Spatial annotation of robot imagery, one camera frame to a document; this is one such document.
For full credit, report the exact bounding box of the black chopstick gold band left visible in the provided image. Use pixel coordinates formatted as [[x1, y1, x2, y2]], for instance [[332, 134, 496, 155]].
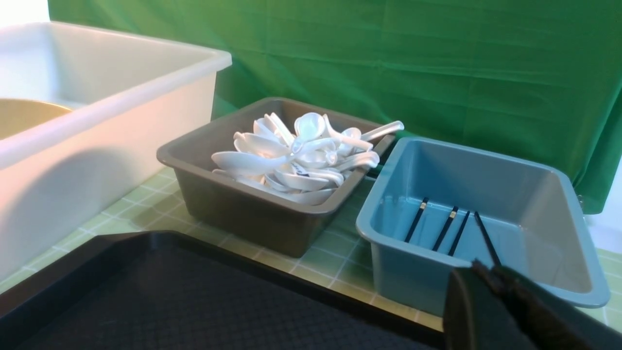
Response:
[[404, 197, 429, 243]]

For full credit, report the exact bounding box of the white spoon with blue mark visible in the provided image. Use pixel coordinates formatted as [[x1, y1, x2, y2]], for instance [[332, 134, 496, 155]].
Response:
[[274, 164, 328, 192]]

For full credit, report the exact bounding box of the grey plastic spoon bin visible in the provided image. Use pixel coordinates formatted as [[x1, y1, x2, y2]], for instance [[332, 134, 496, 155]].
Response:
[[157, 97, 379, 258]]

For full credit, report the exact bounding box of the black chopstick gold band right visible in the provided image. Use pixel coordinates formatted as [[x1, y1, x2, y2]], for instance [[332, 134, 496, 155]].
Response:
[[432, 206, 459, 252]]

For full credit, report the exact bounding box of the large white plastic tub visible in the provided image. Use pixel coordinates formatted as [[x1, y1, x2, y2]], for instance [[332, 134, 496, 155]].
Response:
[[0, 21, 232, 279]]

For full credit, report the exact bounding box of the white spoon sticking up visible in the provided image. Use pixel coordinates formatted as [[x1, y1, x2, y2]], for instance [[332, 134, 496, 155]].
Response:
[[360, 121, 404, 142]]

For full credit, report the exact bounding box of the green backdrop cloth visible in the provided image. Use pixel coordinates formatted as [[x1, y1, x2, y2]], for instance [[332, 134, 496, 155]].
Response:
[[48, 0, 622, 214]]

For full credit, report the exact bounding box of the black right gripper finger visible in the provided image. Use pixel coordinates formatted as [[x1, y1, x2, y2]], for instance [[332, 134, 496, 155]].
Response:
[[443, 261, 622, 350]]

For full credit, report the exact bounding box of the black chopstick gold band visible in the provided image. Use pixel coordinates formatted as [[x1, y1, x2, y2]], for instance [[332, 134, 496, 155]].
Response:
[[404, 197, 429, 243], [432, 206, 459, 252]]

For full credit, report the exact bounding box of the blue plastic chopstick bin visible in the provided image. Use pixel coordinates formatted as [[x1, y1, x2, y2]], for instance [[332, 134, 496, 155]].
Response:
[[356, 137, 610, 316]]

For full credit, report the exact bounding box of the black serving tray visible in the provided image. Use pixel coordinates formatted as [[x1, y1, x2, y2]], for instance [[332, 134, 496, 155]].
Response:
[[0, 231, 445, 350]]

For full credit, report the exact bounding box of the beige bowl in tub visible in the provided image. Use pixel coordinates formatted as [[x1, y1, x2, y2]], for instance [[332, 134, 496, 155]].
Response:
[[0, 98, 72, 140]]

